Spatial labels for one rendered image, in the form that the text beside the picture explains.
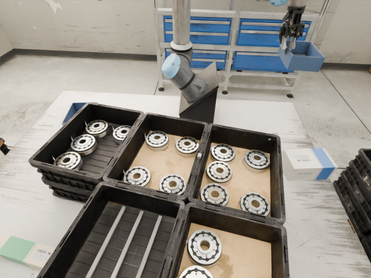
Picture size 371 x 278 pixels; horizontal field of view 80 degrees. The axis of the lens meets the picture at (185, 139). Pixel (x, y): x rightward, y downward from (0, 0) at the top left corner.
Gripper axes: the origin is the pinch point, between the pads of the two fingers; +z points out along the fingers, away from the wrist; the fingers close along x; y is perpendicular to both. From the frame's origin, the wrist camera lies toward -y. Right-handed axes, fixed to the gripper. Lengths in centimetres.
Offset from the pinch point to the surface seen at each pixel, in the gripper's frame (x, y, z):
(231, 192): -29, 66, 25
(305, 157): 6, 41, 34
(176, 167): -51, 56, 23
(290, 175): -1, 48, 38
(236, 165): -26, 53, 26
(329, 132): 84, -76, 122
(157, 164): -59, 56, 22
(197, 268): -40, 94, 21
